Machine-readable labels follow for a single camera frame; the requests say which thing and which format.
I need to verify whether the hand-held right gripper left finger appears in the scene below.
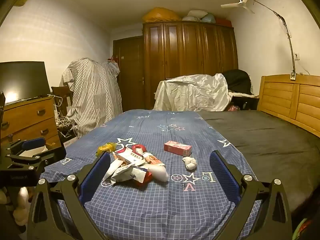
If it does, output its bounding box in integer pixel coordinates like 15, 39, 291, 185
26, 151, 112, 240

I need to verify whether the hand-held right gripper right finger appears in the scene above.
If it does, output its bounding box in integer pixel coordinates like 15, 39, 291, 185
209, 150, 293, 240

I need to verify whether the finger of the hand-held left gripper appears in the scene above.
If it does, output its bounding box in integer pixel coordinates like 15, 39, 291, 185
5, 146, 67, 174
5, 137, 48, 155

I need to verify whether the yellow wrapper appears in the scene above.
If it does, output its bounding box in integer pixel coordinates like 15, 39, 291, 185
96, 142, 117, 157

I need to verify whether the white red medicine box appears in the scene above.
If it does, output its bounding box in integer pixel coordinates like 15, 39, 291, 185
114, 147, 144, 167

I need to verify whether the red plastic ring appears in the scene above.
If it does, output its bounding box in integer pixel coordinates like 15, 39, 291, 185
132, 144, 147, 155

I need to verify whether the pink carton box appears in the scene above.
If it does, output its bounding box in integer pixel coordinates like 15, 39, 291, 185
164, 141, 193, 157

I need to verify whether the person's left hand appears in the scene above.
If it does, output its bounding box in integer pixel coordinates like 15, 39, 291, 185
12, 187, 29, 227

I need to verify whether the wooden chest of drawers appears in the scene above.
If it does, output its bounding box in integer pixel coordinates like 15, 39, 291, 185
0, 95, 63, 153

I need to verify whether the crumpled white tissue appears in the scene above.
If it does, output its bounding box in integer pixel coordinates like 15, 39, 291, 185
182, 156, 198, 172

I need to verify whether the dark grey blanket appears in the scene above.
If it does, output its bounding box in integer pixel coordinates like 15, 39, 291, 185
200, 110, 320, 213

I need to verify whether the small red box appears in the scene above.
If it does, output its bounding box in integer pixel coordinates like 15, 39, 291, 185
136, 171, 153, 187

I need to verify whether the wooden chair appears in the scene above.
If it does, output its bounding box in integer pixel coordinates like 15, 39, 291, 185
51, 85, 73, 117

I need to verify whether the black flat screen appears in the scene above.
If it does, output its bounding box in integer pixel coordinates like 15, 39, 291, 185
0, 61, 52, 105

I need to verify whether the blue star-print bedsheet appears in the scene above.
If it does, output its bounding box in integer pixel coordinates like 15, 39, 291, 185
40, 109, 260, 240

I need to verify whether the striped grey white cloth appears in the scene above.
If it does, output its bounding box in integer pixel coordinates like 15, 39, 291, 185
60, 58, 123, 138

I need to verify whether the white crinkled cover cloth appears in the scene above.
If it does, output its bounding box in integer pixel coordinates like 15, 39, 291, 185
153, 73, 234, 112

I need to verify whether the wooden headboard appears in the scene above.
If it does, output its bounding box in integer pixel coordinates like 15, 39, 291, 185
257, 74, 320, 139

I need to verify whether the black clothing pile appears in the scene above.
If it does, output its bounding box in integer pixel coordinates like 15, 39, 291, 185
222, 69, 252, 95

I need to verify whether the brown wooden door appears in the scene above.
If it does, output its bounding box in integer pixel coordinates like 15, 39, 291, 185
112, 35, 145, 112

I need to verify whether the bent metal pole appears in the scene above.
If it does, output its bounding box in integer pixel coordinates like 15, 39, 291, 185
227, 0, 297, 80

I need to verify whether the brown wooden wardrobe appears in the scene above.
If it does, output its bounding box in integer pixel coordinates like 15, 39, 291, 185
142, 21, 238, 110

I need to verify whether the red storage box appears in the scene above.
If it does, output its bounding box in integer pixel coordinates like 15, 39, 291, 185
215, 17, 233, 27

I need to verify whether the white pillow bag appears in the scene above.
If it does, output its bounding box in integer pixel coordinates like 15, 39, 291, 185
182, 10, 208, 22

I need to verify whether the yellow storage bag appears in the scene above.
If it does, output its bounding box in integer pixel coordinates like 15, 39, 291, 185
142, 7, 182, 23

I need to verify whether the white ceiling fan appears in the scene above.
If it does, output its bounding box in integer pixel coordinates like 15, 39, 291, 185
220, 0, 255, 14

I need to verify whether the tangle of white cables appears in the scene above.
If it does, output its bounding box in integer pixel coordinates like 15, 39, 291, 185
51, 94, 78, 140

